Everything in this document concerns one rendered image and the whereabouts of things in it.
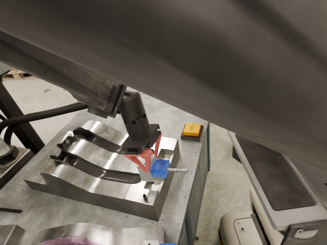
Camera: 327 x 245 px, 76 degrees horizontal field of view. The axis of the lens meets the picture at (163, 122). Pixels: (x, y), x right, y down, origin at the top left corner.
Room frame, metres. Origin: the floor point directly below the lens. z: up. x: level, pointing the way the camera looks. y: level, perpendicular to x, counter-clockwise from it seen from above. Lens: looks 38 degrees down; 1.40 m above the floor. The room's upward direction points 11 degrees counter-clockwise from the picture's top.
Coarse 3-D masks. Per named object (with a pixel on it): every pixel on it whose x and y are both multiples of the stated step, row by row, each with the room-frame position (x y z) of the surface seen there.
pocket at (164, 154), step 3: (162, 150) 0.51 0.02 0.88; (165, 150) 0.51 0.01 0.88; (168, 150) 0.50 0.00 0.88; (171, 150) 0.50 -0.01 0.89; (159, 153) 0.49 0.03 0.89; (162, 153) 0.51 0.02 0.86; (165, 153) 0.51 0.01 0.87; (168, 153) 0.50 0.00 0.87; (171, 153) 0.50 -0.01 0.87; (159, 156) 0.49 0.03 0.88; (162, 156) 0.50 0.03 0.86; (165, 156) 0.50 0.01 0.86; (168, 156) 0.49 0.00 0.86; (171, 156) 0.48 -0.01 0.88; (165, 159) 0.48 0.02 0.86; (168, 159) 0.48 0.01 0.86; (171, 159) 0.47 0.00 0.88
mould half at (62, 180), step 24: (72, 144) 0.56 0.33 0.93; (120, 144) 0.57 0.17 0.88; (168, 144) 0.52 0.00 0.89; (48, 168) 0.47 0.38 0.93; (72, 168) 0.47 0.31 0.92; (120, 168) 0.46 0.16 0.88; (48, 192) 0.48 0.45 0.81; (72, 192) 0.43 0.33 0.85; (96, 192) 0.39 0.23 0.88; (120, 192) 0.37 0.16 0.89; (144, 192) 0.35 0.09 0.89; (144, 216) 0.33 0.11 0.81
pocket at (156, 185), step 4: (156, 180) 0.40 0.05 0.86; (160, 180) 0.40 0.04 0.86; (148, 184) 0.39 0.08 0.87; (152, 184) 0.39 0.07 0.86; (156, 184) 0.39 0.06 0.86; (160, 184) 0.39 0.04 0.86; (144, 188) 0.37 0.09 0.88; (148, 188) 0.38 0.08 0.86; (152, 188) 0.38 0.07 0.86; (156, 188) 0.38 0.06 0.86; (160, 188) 0.37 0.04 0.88
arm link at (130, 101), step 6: (126, 90) 0.46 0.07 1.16; (126, 96) 0.41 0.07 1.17; (132, 96) 0.41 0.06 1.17; (138, 96) 0.41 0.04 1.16; (126, 102) 0.39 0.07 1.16; (132, 102) 0.39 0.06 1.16; (138, 102) 0.40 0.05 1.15; (120, 108) 0.40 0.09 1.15; (126, 108) 0.39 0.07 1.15; (132, 108) 0.39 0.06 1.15; (138, 108) 0.40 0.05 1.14; (144, 108) 0.41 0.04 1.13; (126, 114) 0.39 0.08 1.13; (132, 114) 0.39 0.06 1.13; (138, 114) 0.39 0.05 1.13; (126, 120) 0.39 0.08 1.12; (132, 120) 0.39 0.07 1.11
